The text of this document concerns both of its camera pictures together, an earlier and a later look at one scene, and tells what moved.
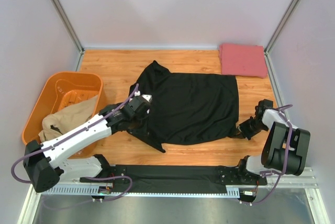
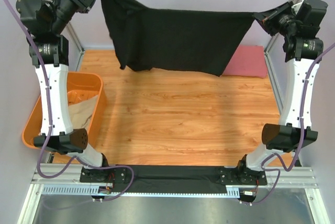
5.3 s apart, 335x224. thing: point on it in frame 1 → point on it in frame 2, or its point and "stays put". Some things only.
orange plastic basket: [63, 90] stays put
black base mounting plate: [167, 179] stays put
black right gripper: [241, 128] → [269, 17]
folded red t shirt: [243, 60] stays put
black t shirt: [187, 108] → [181, 40]
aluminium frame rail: [279, 178] stays put
